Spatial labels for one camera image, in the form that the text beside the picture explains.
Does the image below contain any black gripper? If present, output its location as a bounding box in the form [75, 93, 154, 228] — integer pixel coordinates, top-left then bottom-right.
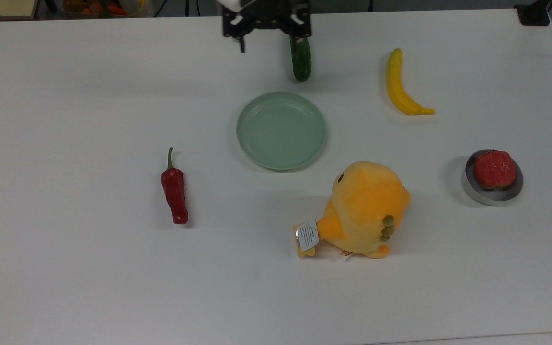
[222, 0, 313, 54]

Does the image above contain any yellow banana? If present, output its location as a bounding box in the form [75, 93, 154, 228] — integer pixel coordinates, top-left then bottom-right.
[385, 48, 436, 116]

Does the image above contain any pale green plastic plate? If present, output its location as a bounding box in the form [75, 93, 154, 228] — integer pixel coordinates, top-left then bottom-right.
[236, 92, 327, 172]

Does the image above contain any green cucumber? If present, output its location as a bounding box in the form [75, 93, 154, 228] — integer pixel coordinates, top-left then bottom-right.
[290, 35, 312, 83]

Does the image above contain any clear container of vegetables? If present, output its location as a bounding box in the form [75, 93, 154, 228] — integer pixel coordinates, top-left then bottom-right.
[60, 0, 153, 19]

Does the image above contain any red chili pepper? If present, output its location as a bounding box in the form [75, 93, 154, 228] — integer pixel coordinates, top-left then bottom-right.
[161, 147, 189, 225]

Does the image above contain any orange plush chick toy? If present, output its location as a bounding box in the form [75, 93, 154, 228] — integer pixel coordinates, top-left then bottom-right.
[315, 161, 411, 260]

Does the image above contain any white and yellow hang tag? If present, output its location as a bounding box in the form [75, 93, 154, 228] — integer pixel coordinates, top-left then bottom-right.
[292, 218, 320, 260]

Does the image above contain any red strawberry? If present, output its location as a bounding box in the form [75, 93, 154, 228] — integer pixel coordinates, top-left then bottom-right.
[473, 149, 517, 190]

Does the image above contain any black table clamp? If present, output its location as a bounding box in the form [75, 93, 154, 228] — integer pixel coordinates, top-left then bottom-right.
[515, 0, 552, 27]

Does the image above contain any round silver metal dish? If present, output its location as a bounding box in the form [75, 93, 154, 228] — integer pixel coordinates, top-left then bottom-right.
[461, 149, 524, 206]

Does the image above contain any beige wooden box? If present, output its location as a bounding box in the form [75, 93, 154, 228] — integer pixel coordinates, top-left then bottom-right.
[0, 0, 40, 22]

